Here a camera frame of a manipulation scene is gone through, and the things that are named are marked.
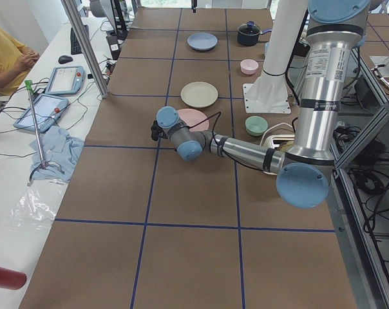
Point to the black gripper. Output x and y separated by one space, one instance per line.
155 130

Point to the pink plate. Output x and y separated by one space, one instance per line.
195 119

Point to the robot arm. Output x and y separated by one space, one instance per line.
303 172

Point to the cream plate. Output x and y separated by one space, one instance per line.
199 94

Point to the light blue cloth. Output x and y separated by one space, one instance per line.
62 151

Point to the green bowl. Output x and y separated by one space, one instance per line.
256 125

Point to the blue plate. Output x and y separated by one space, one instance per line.
202 41

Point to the teach pendant far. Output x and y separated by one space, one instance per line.
65 80

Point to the teach pendant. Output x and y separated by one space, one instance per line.
47 108
65 80

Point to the teach pendant near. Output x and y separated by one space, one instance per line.
47 108

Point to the pink bowl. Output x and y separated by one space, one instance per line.
249 66

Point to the black keyboard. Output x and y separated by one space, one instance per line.
75 47

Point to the black computer mouse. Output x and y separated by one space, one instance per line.
63 59

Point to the cream toaster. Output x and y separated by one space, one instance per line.
274 141

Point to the toast slice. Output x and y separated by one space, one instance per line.
283 147

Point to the dark blue saucepan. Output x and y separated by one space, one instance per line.
251 40

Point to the reacher grabber stick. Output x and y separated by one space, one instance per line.
43 163

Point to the glass pot lid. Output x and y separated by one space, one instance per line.
249 28

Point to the light blue cup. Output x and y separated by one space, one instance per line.
267 48

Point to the clear plastic bag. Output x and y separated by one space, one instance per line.
38 206

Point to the person in yellow shirt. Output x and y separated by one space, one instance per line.
16 61

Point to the red bottle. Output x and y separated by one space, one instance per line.
11 279

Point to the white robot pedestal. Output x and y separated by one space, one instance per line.
268 94

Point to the aluminium frame post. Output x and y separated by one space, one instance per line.
87 50

